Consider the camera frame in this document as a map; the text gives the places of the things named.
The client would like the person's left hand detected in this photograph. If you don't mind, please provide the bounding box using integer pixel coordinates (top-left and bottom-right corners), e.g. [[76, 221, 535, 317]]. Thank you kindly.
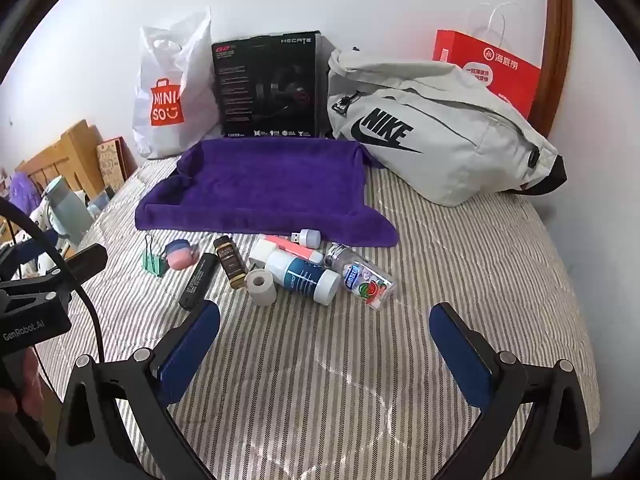
[[0, 347, 38, 413]]

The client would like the black cable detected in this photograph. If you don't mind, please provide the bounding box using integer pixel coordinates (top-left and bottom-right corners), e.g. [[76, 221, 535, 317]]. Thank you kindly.
[[0, 198, 106, 366]]

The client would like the grey sling bag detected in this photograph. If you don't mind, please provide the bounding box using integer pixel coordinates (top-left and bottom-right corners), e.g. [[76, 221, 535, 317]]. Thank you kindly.
[[326, 47, 568, 208]]

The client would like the white plastic shopping bag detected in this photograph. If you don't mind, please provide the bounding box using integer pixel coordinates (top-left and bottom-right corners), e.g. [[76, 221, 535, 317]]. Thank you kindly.
[[132, 6, 223, 160]]

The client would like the clear sanitizer bottle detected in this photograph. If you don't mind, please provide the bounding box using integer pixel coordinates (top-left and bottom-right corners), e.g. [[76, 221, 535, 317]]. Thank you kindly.
[[324, 242, 396, 311]]

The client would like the pink and blue earbud case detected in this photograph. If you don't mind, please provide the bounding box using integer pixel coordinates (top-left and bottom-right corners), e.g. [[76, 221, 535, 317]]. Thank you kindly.
[[164, 240, 190, 272]]

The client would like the red paper bag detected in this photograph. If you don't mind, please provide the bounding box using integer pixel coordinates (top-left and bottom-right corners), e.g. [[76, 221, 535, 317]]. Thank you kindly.
[[432, 2, 543, 118]]

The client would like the striped bed sheet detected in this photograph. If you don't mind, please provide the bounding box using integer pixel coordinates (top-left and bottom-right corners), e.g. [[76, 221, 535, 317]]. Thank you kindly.
[[37, 157, 601, 480]]

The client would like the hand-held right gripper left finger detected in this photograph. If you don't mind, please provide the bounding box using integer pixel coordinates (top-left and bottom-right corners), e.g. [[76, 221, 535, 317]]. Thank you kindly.
[[54, 301, 222, 480]]

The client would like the pale blue water bottle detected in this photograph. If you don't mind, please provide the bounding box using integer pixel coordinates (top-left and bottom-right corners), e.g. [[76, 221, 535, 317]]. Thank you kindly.
[[42, 176, 93, 238]]

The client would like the wooden door frame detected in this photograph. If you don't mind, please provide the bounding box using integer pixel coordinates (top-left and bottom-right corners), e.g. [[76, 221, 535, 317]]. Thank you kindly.
[[542, 0, 573, 136]]

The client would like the purple fluffy toy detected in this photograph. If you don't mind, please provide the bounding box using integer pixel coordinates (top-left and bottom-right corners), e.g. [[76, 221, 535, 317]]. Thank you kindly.
[[7, 172, 41, 216]]

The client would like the brown bottle with gold label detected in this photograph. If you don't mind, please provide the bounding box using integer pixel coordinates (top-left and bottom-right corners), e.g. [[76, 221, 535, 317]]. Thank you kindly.
[[213, 236, 248, 291]]

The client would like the pink highlighter pen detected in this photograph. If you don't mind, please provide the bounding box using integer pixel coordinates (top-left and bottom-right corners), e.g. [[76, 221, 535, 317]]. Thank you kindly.
[[264, 235, 325, 264]]

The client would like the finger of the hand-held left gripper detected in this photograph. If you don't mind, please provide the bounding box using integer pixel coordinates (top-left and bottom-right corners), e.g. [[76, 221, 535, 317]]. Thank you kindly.
[[0, 236, 60, 282], [54, 243, 109, 289]]

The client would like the wooden headboard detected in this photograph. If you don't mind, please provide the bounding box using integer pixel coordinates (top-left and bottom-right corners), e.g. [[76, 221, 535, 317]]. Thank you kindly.
[[15, 120, 108, 196]]

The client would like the black headset box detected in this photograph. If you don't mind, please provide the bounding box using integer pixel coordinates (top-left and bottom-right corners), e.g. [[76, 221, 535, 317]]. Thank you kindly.
[[211, 31, 322, 139]]

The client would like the grey tape roll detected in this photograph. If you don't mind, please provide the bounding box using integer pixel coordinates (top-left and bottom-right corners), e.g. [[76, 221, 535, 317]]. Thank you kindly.
[[247, 268, 277, 307]]

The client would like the small white tube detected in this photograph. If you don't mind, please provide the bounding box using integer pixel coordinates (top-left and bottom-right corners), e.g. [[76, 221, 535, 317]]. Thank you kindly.
[[248, 238, 278, 267]]

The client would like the purple towel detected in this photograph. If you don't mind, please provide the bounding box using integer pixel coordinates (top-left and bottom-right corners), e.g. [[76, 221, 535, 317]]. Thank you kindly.
[[135, 139, 400, 248]]

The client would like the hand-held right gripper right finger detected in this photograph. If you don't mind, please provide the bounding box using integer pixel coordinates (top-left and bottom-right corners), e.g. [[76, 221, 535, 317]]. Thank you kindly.
[[429, 302, 593, 480]]

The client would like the green binder clip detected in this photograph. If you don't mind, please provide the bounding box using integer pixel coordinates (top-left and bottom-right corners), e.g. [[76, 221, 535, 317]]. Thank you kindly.
[[142, 234, 170, 278]]

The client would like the white and blue bottle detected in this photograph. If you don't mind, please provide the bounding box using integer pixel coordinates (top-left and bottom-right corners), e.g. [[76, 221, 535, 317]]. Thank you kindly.
[[264, 251, 341, 307]]

